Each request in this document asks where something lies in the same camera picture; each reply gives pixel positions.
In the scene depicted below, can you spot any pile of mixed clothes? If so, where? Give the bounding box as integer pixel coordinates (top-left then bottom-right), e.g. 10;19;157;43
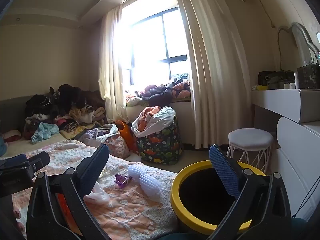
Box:
24;84;118;144

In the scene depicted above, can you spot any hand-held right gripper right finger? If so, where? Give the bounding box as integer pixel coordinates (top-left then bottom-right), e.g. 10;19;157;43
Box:
206;144;293;240

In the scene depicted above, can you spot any white wire frame stool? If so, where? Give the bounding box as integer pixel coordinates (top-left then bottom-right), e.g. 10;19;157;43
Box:
227;128;275;174

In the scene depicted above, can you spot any floral pink bag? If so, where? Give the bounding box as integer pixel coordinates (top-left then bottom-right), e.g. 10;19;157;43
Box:
104;134;130;159

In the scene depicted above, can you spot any light blue cloth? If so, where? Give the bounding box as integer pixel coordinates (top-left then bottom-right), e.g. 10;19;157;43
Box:
31;122;60;144

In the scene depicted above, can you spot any peach white tufted blanket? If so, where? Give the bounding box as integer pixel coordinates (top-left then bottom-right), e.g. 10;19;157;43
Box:
0;140;179;240

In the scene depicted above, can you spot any white rounded drawer cabinet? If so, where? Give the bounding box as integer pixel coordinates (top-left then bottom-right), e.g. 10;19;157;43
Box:
276;116;320;220

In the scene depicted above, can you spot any yellow rimmed black trash bin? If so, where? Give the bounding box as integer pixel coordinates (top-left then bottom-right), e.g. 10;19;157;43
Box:
170;160;267;233

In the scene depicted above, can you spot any black bag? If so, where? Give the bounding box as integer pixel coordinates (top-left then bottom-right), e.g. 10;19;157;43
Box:
258;70;295;90

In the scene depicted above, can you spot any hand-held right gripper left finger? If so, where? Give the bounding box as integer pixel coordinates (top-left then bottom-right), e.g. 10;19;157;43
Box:
26;143;112;240

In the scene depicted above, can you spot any wall cable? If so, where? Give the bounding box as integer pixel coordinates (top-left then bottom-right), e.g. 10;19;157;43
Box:
251;0;275;29

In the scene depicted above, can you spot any white orange laundry bundle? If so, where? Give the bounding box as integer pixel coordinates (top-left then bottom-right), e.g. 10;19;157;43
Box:
131;106;177;138

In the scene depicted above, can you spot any wavy framed mirror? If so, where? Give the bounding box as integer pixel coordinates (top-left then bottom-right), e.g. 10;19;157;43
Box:
276;22;320;72

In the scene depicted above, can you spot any purple snack wrapper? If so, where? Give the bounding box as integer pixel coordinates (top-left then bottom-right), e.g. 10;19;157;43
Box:
114;174;133;189

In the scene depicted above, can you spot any black framed window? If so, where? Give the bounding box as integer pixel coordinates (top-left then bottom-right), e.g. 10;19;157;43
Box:
121;0;192;85

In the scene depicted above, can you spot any pile of jackets and bedding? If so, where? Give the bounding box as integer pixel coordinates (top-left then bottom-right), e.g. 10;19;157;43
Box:
125;73;192;107

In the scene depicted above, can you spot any red white pillow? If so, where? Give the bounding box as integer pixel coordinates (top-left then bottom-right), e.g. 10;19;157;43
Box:
2;129;22;143

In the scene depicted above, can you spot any person's left hand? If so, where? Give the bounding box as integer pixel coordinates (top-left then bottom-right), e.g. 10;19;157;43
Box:
11;206;27;233

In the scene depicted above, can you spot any orange bag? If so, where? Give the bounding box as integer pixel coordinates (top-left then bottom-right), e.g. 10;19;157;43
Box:
115;120;138;153

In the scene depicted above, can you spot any grey headboard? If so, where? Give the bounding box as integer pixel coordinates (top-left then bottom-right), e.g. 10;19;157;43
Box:
0;95;32;134

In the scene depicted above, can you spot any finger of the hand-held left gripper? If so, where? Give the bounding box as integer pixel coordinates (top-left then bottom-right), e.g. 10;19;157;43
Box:
26;151;51;174
0;154;28;168

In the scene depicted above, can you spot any black organizer box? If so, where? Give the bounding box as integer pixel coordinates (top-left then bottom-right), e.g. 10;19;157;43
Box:
296;64;320;89

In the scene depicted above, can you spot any dinosaur print laundry basket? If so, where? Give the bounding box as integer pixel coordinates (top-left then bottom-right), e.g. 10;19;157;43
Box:
136;106;182;165

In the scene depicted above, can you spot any white foam net wrap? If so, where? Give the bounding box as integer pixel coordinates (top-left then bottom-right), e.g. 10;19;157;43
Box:
128;165;163;203

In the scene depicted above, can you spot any thin black cord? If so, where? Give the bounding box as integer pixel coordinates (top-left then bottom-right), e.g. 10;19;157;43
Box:
291;177;320;218

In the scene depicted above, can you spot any white vanity desk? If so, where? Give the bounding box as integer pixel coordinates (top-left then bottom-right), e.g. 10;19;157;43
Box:
251;89;320;124

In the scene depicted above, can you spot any teal floral cushion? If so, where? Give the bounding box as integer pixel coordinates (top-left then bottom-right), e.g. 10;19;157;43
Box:
0;135;7;158

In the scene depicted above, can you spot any cream curtain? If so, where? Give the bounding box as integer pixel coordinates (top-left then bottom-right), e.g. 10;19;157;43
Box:
171;0;253;149
98;5;130;124

